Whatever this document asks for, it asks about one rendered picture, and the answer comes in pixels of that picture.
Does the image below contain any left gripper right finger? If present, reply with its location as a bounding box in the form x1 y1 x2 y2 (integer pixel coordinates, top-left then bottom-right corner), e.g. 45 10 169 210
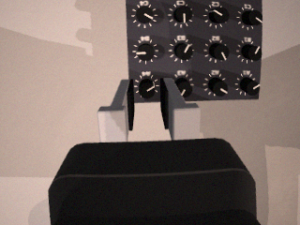
160 78 200 140

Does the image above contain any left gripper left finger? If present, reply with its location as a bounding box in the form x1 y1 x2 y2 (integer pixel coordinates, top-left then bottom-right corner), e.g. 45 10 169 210
97 79 135 143

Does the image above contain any dark grey knob panel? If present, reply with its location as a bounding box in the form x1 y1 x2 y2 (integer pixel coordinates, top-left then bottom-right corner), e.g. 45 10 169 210
127 0 263 102

